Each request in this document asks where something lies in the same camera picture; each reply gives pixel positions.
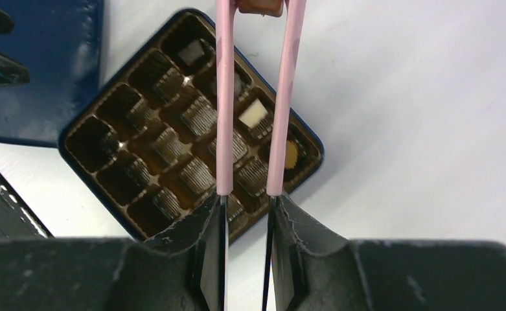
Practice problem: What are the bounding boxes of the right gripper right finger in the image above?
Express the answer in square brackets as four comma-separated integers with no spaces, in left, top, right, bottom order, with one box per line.
[266,195,506,310]

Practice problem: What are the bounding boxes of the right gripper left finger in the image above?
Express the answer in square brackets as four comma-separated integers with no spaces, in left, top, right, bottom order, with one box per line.
[0,194,227,310]

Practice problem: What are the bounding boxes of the caramel round chocolate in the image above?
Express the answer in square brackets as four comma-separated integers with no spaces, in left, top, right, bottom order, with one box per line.
[284,140,301,170]

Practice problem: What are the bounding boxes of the white chocolate piece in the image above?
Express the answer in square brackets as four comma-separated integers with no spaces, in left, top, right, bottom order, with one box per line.
[238,99,268,129]

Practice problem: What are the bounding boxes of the pink tongs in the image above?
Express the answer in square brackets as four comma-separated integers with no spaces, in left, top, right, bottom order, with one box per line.
[215,1,306,310]

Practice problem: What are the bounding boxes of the brown chocolate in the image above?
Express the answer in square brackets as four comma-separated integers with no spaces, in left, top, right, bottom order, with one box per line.
[236,0,284,17]

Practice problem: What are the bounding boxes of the blue tin chocolate box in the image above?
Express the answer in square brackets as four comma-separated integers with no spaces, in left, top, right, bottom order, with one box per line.
[58,7,325,246]

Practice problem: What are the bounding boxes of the blue tin lid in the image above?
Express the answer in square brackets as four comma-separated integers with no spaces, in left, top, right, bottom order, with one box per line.
[0,1,104,147]

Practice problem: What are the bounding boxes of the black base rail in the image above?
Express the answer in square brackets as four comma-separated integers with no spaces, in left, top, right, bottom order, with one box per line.
[0,173,52,238]

